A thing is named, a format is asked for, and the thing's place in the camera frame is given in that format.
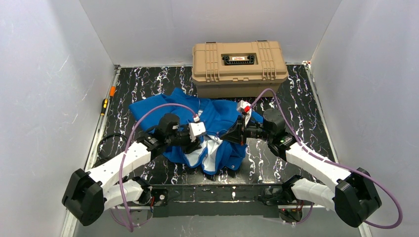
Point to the yellow black handled screwdriver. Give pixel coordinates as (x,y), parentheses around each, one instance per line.
(104,106)

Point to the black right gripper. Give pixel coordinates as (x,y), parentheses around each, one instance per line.
(243,133)

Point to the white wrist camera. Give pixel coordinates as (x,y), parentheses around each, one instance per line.
(196,129)
(244,108)

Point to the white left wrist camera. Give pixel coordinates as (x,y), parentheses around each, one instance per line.
(196,129)

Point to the tan plastic toolbox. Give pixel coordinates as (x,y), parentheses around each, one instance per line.
(242,69)

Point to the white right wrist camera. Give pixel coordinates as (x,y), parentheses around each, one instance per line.
(244,108)

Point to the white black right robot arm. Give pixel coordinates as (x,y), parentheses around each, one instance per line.
(351,195)

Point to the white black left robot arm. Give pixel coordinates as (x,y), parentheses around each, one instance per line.
(89,193)

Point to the orange handled screwdriver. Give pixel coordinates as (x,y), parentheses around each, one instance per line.
(112,91)

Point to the blue zip jacket white lining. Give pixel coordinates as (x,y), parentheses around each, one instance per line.
(217,115)

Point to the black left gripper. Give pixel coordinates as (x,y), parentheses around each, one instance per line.
(196,140)

